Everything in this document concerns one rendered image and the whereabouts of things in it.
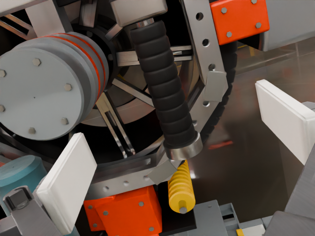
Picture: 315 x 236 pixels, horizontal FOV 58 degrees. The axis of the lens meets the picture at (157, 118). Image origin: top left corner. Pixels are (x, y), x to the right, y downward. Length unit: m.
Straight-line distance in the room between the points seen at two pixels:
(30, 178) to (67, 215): 0.35
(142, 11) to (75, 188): 0.17
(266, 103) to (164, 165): 0.41
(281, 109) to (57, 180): 0.13
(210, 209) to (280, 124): 0.89
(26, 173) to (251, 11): 0.45
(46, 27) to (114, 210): 0.38
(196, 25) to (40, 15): 0.26
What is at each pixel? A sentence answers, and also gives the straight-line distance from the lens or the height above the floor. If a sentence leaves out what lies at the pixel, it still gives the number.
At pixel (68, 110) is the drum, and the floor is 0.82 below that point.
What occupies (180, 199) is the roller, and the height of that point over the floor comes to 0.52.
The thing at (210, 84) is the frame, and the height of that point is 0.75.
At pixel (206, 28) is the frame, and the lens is 0.51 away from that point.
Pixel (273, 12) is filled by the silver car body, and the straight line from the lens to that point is 0.70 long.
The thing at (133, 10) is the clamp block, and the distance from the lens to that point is 0.28.
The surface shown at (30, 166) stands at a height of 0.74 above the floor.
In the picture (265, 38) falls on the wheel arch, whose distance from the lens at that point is 0.70.
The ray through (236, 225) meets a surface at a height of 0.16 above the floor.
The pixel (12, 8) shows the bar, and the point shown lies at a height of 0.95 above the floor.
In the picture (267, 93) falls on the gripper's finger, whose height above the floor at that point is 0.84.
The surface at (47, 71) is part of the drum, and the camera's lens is 0.39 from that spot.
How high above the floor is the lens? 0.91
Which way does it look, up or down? 20 degrees down
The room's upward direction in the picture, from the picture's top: 19 degrees counter-clockwise
